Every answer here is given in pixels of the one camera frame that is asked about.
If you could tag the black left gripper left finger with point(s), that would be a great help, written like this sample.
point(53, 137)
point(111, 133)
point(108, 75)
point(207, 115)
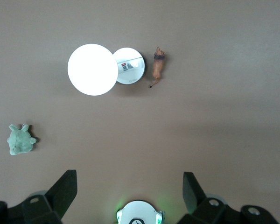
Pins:
point(58, 196)

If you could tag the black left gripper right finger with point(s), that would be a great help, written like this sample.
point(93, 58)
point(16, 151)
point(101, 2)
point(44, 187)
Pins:
point(193, 193)

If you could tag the brown lion statue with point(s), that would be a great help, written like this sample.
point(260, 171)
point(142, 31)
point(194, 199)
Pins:
point(158, 66)

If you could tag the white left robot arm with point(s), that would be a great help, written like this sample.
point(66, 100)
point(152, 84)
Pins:
point(137, 212)

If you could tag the green plush toy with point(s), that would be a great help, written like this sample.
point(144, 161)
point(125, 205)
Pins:
point(19, 142)

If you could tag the white glowing round disc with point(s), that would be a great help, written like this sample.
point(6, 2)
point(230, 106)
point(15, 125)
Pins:
point(93, 70)

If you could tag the white round base with label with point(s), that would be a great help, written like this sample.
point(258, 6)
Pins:
point(130, 74)

